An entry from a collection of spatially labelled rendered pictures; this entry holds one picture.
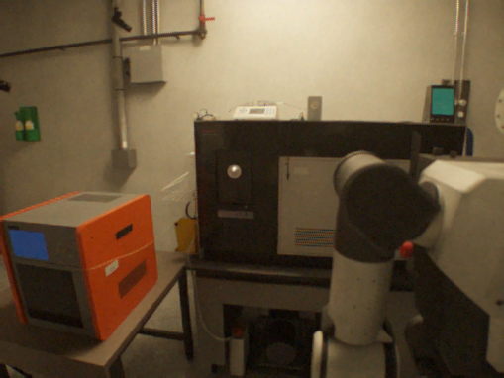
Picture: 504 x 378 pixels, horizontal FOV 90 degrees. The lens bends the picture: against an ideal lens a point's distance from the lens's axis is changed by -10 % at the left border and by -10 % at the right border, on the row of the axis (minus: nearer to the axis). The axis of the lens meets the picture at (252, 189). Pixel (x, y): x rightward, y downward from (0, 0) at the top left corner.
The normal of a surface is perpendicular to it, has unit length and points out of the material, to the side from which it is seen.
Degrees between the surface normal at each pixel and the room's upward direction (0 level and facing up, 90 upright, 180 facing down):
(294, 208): 90
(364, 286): 90
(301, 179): 90
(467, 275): 85
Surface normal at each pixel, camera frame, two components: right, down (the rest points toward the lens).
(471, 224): -0.84, 0.04
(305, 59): -0.15, 0.22
